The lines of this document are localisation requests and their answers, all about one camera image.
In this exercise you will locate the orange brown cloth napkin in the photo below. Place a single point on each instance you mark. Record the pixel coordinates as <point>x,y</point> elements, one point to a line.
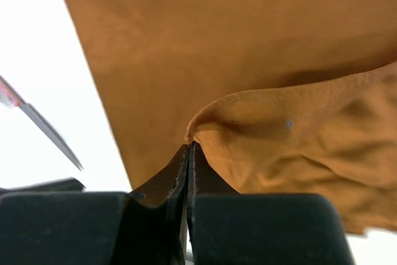
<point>282,95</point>

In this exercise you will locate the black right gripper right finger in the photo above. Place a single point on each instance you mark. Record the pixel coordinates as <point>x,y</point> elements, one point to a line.
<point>227,227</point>

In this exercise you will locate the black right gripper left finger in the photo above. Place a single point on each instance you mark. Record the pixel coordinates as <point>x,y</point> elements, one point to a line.
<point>145,226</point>

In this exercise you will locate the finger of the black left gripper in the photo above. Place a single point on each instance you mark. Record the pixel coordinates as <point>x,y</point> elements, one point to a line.
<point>69,184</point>

